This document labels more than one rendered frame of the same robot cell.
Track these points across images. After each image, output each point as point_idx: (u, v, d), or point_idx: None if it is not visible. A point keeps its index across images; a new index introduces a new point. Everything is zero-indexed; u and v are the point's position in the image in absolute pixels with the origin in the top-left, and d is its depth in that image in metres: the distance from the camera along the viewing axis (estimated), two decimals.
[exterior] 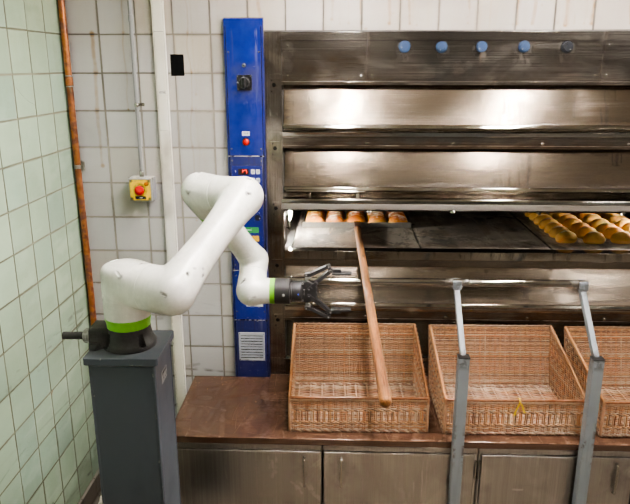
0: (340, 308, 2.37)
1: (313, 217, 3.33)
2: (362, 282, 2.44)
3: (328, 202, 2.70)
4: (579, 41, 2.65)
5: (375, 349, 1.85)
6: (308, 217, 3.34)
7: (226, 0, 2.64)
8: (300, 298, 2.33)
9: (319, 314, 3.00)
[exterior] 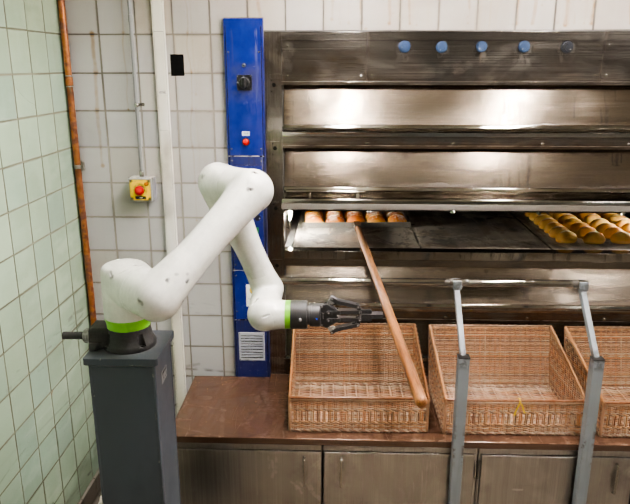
0: (371, 315, 2.11)
1: (313, 218, 3.32)
2: (374, 282, 2.44)
3: (328, 202, 2.70)
4: (579, 41, 2.65)
5: (401, 349, 1.85)
6: (307, 218, 3.33)
7: (226, 0, 2.64)
8: (319, 323, 2.09)
9: None
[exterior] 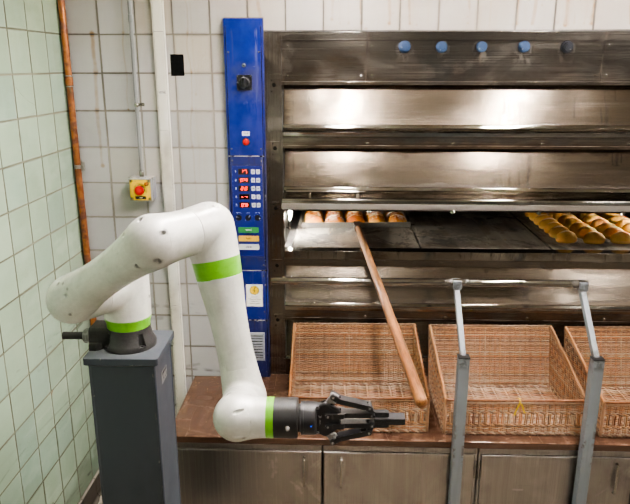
0: (388, 419, 1.49)
1: (313, 218, 3.32)
2: (374, 282, 2.44)
3: (328, 202, 2.70)
4: (579, 41, 2.65)
5: (401, 349, 1.85)
6: (307, 218, 3.33)
7: (226, 0, 2.64)
8: (314, 431, 1.47)
9: (319, 314, 3.00)
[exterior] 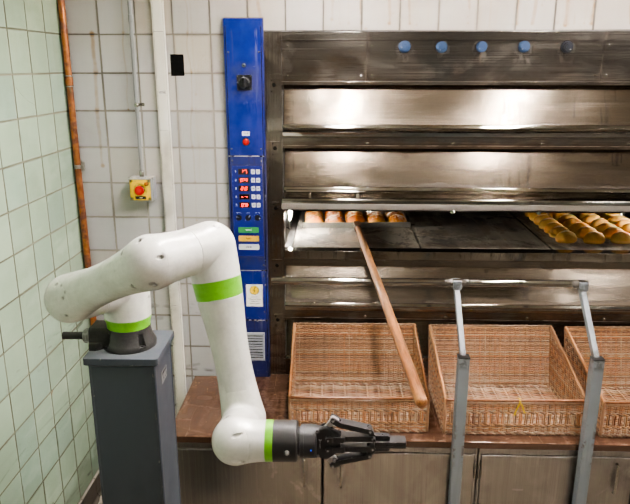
0: (389, 442, 1.47)
1: (313, 218, 3.32)
2: (374, 282, 2.44)
3: (328, 202, 2.70)
4: (579, 41, 2.65)
5: (401, 349, 1.85)
6: (307, 218, 3.33)
7: (226, 0, 2.64)
8: (314, 455, 1.45)
9: (319, 314, 3.00)
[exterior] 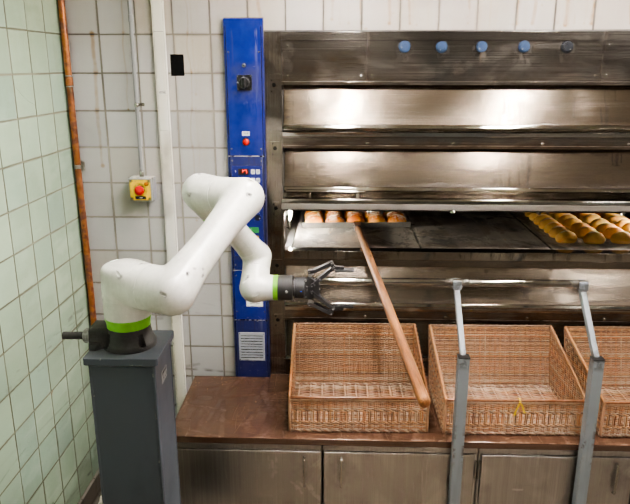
0: (343, 305, 2.39)
1: (313, 218, 3.32)
2: (375, 282, 2.44)
3: (328, 202, 2.70)
4: (579, 41, 2.65)
5: (403, 349, 1.85)
6: (307, 218, 3.33)
7: (226, 0, 2.64)
8: (303, 295, 2.35)
9: (319, 314, 3.00)
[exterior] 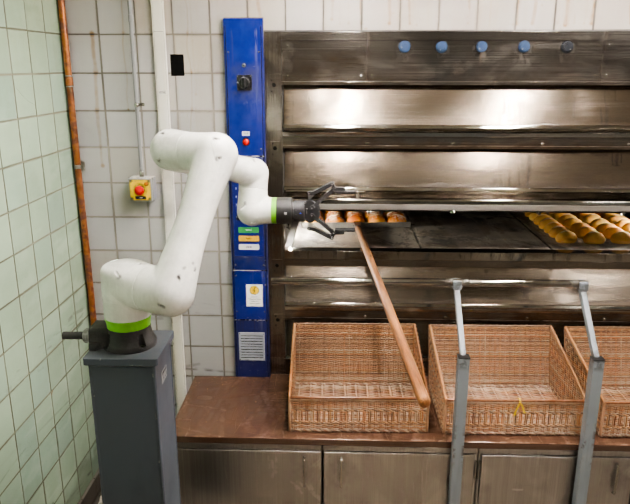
0: (344, 229, 2.31)
1: None
2: (375, 282, 2.44)
3: (328, 202, 2.70)
4: (579, 41, 2.65)
5: (403, 349, 1.85)
6: None
7: (226, 0, 2.64)
8: (303, 217, 2.27)
9: (319, 314, 3.00)
